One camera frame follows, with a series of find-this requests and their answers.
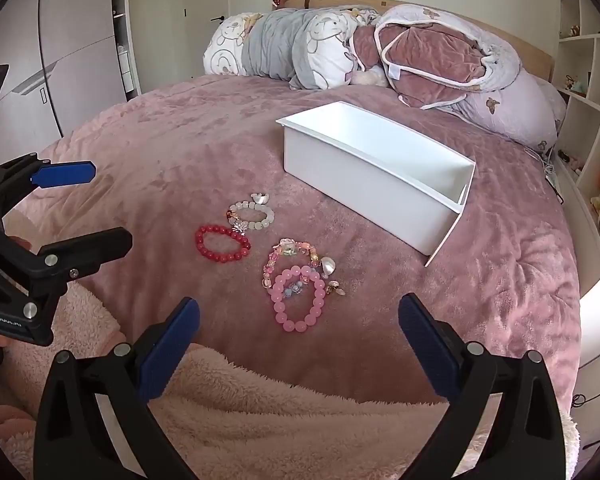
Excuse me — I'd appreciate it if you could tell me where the white cable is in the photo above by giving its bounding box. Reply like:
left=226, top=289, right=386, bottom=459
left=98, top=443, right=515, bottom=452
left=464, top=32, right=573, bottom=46
left=525, top=145, right=563, bottom=206

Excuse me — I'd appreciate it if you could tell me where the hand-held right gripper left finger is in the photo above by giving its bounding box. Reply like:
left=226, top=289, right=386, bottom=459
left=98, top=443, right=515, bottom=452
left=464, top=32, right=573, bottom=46
left=32, top=296, right=201, bottom=480

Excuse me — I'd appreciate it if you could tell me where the multicolour charm bracelet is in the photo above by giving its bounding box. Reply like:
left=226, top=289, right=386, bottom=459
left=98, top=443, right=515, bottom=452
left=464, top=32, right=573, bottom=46
left=261, top=237, right=346, bottom=297

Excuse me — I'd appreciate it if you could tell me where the black cable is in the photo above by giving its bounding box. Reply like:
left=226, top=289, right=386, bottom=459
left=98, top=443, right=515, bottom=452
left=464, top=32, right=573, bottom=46
left=570, top=385, right=600, bottom=408

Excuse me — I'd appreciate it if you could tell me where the white storage box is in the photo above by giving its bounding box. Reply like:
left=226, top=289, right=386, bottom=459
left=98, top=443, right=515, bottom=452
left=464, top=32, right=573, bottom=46
left=275, top=101, right=477, bottom=267

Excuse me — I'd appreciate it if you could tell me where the red bead bracelet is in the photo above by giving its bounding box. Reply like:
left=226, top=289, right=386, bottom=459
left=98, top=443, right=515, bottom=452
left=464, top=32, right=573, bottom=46
left=195, top=224, right=252, bottom=264

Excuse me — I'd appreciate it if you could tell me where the white wall shelf unit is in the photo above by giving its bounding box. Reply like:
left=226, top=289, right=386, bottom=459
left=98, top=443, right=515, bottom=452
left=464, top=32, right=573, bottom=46
left=555, top=0, right=600, bottom=301

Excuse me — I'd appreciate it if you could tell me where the bear print rolled duvet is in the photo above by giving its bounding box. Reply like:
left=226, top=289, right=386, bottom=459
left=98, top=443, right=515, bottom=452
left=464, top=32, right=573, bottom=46
left=202, top=5, right=381, bottom=91

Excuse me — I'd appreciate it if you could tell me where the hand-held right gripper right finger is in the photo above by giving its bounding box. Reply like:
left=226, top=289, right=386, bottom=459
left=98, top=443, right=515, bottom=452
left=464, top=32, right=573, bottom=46
left=397, top=292, right=566, bottom=480

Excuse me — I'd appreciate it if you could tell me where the cream closet door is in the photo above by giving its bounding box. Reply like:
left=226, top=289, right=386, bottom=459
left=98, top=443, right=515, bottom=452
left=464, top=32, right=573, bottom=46
left=130, top=0, right=187, bottom=93

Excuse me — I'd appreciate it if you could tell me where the lilac butterfly rolled quilt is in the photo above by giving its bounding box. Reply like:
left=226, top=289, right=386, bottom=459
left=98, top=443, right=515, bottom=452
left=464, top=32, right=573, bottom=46
left=347, top=4, right=568, bottom=153

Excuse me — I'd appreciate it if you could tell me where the pink bead bracelet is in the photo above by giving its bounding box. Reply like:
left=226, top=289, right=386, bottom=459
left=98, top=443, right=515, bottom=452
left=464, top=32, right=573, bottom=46
left=271, top=266, right=327, bottom=333

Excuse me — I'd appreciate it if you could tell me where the wooden headboard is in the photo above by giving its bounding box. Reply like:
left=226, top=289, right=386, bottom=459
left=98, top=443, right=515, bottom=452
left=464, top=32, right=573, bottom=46
left=272, top=0, right=553, bottom=83

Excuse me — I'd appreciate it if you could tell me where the cream room door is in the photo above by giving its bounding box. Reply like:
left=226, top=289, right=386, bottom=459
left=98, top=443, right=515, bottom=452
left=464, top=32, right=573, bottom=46
left=182, top=0, right=231, bottom=78

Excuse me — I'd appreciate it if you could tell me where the white bead bracelet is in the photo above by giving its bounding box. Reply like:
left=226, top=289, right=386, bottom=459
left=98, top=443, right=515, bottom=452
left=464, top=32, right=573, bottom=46
left=226, top=192, right=276, bottom=235

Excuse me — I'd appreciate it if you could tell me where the grey sliding door wardrobe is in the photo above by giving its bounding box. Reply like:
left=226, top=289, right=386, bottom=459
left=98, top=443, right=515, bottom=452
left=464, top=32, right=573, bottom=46
left=0, top=0, right=141, bottom=181

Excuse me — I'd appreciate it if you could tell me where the narrow white open shelf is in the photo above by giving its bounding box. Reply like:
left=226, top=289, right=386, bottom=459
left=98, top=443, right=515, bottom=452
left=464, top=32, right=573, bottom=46
left=111, top=0, right=142, bottom=101

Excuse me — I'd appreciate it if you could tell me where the pale pink plush toy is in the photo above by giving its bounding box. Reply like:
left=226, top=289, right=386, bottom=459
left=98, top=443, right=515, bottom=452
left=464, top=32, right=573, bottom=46
left=350, top=67, right=391, bottom=87

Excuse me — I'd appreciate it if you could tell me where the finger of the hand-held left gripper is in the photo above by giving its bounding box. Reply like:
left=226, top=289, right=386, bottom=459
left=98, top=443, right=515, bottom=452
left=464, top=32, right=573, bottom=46
left=10, top=226, right=133, bottom=321
left=0, top=154, right=97, bottom=222

